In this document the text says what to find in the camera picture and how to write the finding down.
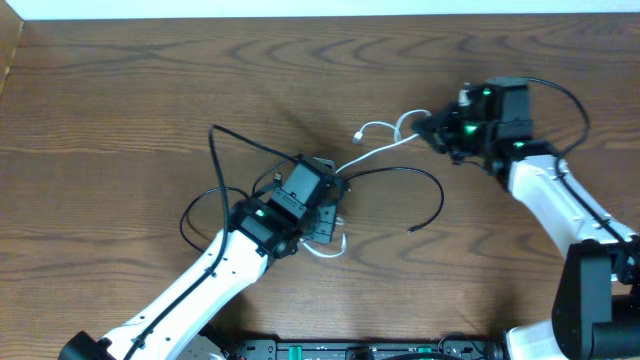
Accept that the white usb cable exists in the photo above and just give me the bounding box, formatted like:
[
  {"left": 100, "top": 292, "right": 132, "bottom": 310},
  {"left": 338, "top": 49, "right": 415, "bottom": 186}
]
[{"left": 299, "top": 108, "right": 434, "bottom": 260}]

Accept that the long black usb cable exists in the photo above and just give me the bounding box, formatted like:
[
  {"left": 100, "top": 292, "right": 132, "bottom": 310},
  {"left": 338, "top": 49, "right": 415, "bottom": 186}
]
[{"left": 249, "top": 157, "right": 446, "bottom": 235}]

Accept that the short black cable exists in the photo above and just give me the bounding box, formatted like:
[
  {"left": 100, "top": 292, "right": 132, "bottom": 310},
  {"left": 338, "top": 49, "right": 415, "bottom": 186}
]
[{"left": 178, "top": 186, "right": 251, "bottom": 254}]

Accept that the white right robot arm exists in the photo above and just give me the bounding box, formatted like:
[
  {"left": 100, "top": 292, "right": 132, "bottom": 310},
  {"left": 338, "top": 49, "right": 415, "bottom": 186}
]
[{"left": 411, "top": 77, "right": 639, "bottom": 359}]

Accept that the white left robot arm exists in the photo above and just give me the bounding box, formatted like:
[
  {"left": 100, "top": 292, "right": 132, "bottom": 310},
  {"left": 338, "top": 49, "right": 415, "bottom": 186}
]
[{"left": 59, "top": 155, "right": 344, "bottom": 359}]

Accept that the wooden side panel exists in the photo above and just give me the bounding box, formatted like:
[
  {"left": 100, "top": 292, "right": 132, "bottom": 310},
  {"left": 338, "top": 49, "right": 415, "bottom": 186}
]
[{"left": 0, "top": 0, "right": 24, "bottom": 90}]

